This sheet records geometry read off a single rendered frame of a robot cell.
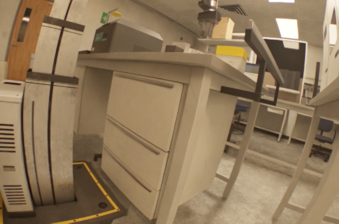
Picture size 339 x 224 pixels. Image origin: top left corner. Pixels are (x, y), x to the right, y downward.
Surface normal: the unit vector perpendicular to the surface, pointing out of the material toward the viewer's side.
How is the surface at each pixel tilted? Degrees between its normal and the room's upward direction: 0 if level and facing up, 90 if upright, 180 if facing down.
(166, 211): 90
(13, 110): 90
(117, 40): 90
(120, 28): 90
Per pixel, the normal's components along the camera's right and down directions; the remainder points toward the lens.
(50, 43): 0.70, 0.20
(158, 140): -0.68, -0.08
